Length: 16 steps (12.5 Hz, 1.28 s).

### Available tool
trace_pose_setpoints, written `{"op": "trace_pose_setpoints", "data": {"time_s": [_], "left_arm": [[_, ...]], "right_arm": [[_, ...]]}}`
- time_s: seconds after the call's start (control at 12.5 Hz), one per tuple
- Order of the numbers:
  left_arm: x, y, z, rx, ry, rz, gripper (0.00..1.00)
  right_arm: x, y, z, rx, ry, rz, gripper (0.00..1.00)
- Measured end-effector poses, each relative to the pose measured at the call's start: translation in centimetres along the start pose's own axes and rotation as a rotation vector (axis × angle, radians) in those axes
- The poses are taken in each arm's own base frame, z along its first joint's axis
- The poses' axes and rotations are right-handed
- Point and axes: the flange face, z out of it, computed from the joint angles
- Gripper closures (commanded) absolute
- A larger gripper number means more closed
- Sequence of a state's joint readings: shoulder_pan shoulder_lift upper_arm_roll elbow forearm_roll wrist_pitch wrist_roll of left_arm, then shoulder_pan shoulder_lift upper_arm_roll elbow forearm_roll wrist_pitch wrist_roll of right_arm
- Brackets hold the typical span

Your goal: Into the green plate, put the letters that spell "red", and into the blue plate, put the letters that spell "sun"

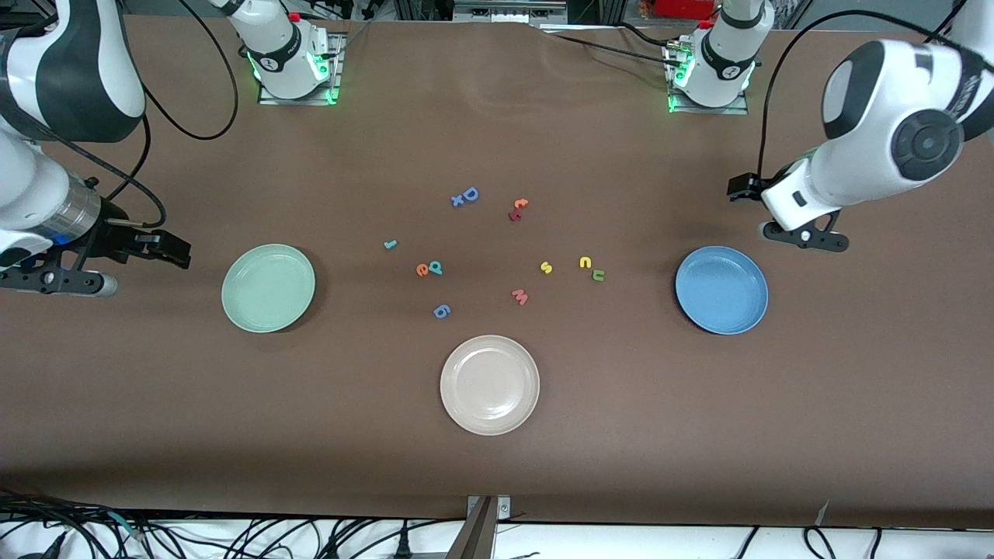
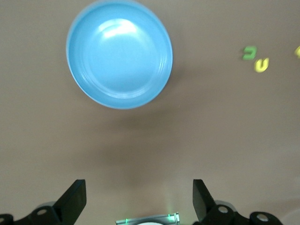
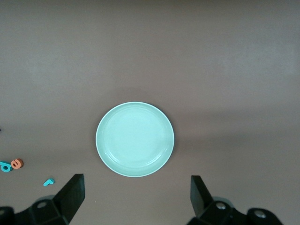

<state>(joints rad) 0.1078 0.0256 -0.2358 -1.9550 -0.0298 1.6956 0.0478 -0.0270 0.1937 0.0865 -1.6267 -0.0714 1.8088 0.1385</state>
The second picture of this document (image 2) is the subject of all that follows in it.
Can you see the blue plate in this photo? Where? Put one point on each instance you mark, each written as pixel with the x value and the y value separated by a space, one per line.
pixel 119 58

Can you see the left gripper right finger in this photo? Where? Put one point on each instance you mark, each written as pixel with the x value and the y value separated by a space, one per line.
pixel 204 204

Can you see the yellow foam letter s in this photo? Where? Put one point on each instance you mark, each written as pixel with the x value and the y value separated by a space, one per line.
pixel 297 52

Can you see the yellow foam letter u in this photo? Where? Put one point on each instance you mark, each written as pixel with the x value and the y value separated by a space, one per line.
pixel 259 68

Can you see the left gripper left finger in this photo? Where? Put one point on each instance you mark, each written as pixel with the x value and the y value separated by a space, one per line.
pixel 70 204

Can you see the green foam letter n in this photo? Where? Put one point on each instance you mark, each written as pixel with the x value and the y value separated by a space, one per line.
pixel 249 53

